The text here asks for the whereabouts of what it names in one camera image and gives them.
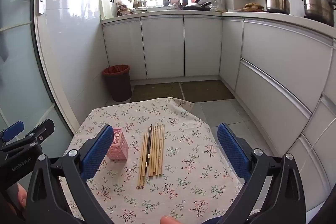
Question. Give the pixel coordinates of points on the white cabinet drawer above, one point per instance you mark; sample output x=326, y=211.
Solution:
x=283, y=56
x=262, y=98

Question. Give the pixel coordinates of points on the brown trash bin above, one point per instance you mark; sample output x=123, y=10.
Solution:
x=118, y=87

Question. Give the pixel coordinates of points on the black chopstick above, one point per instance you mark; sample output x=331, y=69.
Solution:
x=150, y=144

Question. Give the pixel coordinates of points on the red trash bag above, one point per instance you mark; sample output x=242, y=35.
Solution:
x=115, y=69

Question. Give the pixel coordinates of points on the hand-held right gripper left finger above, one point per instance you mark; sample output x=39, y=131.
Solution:
x=97, y=153

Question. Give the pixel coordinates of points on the person's right hand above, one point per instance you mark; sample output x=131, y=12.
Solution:
x=170, y=220

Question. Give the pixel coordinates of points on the white kitchen countertop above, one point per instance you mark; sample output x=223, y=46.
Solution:
x=162, y=13

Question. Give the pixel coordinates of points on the glass jar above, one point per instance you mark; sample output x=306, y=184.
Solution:
x=219, y=2

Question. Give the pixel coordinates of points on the steel steamer pot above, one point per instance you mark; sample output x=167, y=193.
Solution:
x=316, y=1

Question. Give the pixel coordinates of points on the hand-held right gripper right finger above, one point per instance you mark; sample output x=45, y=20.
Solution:
x=232, y=153

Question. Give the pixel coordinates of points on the woven basket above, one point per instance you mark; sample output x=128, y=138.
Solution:
x=253, y=6

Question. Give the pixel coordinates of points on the bunch of wooden chopsticks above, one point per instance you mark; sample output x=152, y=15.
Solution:
x=157, y=150

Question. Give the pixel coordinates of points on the white cabinet door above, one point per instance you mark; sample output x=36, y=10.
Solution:
x=231, y=53
x=202, y=45
x=123, y=50
x=162, y=48

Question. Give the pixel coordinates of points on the black pan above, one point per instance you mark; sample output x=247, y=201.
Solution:
x=193, y=6
x=206, y=4

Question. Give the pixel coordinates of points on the brown floor mat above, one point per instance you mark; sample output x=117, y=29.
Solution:
x=207, y=90
x=156, y=91

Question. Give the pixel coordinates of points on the person's left hand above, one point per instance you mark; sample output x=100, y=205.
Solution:
x=21, y=196

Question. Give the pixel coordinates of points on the frosted glass door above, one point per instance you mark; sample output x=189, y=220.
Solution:
x=21, y=69

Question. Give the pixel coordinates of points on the pink perforated utensil holder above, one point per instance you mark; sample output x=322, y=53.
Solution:
x=118, y=146

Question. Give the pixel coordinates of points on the row of small bottles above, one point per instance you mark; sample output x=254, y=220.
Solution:
x=135, y=2

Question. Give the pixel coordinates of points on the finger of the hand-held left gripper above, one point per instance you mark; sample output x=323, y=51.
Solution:
x=11, y=130
x=39, y=130

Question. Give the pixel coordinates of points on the white cutting board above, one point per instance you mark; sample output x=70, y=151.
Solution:
x=105, y=7

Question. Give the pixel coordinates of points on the floral tablecloth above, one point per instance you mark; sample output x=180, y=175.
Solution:
x=183, y=187

